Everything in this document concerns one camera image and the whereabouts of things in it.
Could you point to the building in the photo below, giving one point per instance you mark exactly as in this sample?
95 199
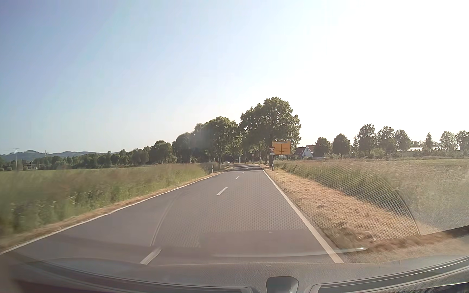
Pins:
30 165

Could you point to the tall grass verge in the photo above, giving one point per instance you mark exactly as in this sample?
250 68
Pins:
75 191

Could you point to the mown dry grass verge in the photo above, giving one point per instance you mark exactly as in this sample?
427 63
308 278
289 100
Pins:
340 211

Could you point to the yellow direction sign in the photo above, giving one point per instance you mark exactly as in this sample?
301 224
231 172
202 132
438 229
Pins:
281 147

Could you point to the wood of trees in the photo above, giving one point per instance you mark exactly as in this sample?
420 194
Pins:
96 158

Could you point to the white house with red roof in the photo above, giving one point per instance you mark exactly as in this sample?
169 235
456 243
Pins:
304 152

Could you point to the row of roadside trees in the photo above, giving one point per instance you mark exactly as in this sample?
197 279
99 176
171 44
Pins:
234 134

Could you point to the grey asphalt road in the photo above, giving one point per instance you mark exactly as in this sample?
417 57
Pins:
226 207

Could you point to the green grass field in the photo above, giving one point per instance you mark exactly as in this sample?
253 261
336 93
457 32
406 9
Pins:
421 179

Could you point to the triangular road sign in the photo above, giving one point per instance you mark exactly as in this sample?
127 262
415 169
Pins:
272 150

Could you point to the car's own bonnet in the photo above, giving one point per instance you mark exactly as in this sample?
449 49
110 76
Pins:
234 274

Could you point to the pole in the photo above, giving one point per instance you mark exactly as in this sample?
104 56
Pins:
16 158

